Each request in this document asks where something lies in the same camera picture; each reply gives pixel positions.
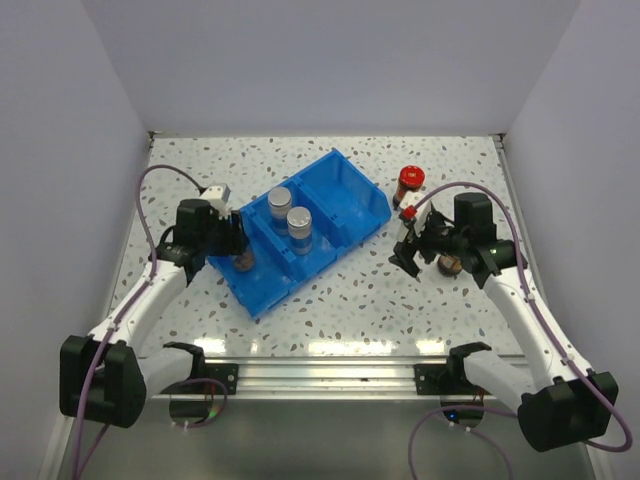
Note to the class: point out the silver-lid shaker jar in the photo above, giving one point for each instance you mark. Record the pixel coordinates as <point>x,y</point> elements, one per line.
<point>299,221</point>

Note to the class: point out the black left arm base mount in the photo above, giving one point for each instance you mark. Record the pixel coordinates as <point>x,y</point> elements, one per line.
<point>226,377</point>

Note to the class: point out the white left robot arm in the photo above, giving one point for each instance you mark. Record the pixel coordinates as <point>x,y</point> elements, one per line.
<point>102,376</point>

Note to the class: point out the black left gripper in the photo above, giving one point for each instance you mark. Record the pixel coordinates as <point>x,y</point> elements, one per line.
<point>235,242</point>

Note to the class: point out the red-cap dark sauce jar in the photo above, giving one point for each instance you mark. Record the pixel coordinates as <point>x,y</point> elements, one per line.
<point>411,179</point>

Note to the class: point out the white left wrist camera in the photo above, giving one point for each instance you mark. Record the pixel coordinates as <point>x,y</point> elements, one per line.
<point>217,195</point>

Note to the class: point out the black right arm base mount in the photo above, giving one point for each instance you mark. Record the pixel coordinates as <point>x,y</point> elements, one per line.
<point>432,379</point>

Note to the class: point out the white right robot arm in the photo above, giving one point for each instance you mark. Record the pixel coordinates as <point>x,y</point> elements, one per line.
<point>561,400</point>

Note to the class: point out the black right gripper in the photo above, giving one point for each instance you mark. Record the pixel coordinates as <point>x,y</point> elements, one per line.
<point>403,257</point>

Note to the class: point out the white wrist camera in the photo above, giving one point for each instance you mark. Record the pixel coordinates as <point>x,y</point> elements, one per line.
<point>412,220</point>
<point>217,195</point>

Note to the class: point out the silver-lid blue-label spice jar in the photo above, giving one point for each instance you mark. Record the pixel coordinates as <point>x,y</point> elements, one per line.
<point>280,202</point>

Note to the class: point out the black-cap brown spice bottle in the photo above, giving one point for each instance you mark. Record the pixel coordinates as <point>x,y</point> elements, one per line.
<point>244,262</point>

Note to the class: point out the red-cap brown sauce jar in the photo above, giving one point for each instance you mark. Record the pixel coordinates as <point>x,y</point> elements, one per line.
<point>449,266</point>

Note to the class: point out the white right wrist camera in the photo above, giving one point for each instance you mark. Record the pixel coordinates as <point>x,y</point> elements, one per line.
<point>412,220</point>

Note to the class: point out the blue three-compartment plastic bin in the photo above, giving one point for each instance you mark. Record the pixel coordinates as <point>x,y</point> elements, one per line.
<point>333,208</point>

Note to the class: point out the aluminium front rail frame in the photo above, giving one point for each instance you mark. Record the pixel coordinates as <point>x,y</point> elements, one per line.
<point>336,378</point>

